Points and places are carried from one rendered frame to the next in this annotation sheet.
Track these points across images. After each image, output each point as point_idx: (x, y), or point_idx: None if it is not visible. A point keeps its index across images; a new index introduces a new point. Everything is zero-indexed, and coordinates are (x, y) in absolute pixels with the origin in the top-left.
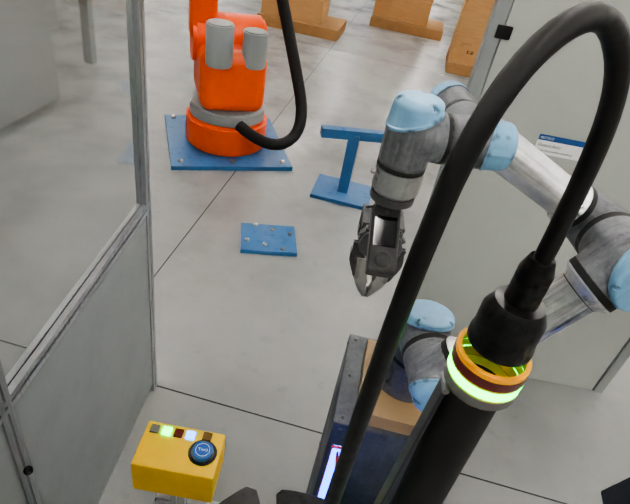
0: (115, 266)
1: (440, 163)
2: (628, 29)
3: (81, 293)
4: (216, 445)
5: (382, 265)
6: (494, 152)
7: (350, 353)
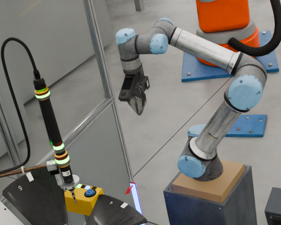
0: (90, 130)
1: (138, 54)
2: (15, 39)
3: (66, 140)
4: (97, 191)
5: (122, 96)
6: (152, 47)
7: None
